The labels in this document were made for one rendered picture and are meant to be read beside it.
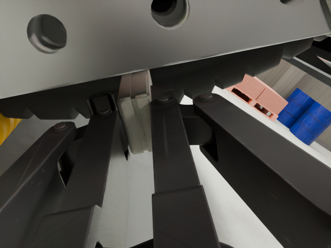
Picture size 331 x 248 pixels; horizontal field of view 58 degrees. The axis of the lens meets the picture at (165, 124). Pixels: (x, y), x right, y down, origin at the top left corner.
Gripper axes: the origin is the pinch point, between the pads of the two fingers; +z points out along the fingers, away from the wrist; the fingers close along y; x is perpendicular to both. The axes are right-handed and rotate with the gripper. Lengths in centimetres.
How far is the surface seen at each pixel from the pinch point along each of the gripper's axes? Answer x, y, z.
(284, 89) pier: -279, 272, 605
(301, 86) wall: -291, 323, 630
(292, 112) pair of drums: -314, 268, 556
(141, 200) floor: -74, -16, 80
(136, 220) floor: -73, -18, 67
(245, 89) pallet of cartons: -214, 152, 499
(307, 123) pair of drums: -320, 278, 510
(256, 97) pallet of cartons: -234, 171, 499
